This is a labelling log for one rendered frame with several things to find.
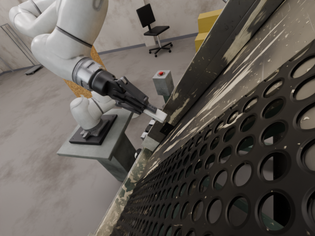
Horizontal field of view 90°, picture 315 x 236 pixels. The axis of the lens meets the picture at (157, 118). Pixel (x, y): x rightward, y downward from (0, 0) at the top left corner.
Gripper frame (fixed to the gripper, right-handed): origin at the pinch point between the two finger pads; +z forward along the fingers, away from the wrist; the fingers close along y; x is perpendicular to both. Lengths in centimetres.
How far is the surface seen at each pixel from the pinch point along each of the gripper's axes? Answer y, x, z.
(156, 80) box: -51, 66, -14
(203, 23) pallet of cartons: -93, 310, -12
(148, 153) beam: -38.1, 2.9, 7.1
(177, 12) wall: -135, 398, -84
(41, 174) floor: -221, -27, -95
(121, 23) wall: -221, 369, -216
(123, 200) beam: -38.2, -21.5, 6.7
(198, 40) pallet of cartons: -108, 276, -4
